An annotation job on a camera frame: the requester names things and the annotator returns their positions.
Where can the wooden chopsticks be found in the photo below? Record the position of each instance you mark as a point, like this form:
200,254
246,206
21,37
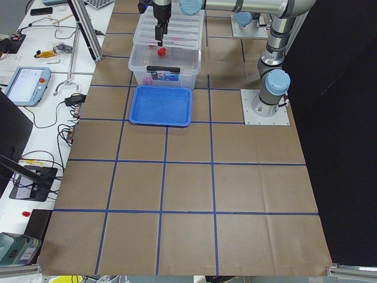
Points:
62,19

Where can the black box latch handle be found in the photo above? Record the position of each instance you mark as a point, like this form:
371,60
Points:
175,70

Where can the blue plastic tray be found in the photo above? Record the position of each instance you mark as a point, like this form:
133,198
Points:
161,106

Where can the clear plastic storage box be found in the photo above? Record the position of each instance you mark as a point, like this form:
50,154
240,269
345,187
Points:
189,62

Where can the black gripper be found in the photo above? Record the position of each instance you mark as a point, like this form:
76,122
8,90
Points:
161,13

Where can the aluminium frame post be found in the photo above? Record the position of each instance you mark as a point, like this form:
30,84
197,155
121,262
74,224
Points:
82,18

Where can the blue teach pendant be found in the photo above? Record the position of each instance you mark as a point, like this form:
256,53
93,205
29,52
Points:
27,85

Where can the black smartphone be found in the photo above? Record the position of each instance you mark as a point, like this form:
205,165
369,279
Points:
41,11

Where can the clear plastic box lid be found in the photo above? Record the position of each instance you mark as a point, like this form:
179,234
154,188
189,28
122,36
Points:
183,31

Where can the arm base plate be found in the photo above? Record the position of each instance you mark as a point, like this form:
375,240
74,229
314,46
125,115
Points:
256,30
256,113

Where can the black power adapter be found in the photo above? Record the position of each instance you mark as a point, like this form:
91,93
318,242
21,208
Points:
75,99

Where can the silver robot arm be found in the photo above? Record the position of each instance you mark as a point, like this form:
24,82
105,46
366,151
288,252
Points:
275,82
142,6

